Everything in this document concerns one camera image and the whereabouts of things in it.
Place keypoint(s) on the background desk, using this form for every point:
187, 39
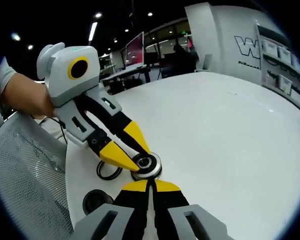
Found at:
125, 75

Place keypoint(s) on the white storage shelf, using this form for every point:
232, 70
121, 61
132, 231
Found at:
282, 65

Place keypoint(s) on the white table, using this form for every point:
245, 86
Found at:
215, 140

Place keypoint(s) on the grey mesh chair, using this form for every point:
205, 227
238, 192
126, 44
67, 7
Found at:
22, 180

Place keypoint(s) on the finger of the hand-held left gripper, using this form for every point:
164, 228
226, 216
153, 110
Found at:
77, 130
107, 105

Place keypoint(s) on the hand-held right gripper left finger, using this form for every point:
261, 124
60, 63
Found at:
130, 200

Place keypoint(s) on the person's left forearm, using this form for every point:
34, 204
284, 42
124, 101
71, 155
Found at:
25, 95

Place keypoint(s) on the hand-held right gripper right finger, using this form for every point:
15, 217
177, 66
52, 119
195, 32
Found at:
172, 200

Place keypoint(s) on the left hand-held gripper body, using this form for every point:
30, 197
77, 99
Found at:
65, 85

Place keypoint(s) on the computer monitor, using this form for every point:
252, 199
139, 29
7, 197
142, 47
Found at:
135, 51

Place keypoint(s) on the person's body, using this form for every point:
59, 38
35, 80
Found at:
3, 75

